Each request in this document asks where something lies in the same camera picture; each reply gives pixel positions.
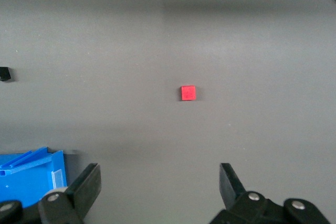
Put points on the small black cube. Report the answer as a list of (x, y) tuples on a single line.
[(4, 74)]

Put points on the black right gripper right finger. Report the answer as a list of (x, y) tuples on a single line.
[(232, 190)]

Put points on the small red cube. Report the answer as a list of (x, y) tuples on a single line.
[(188, 93)]

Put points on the blue plastic storage bin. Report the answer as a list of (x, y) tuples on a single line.
[(29, 179)]

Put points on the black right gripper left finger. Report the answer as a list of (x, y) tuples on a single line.
[(84, 190)]

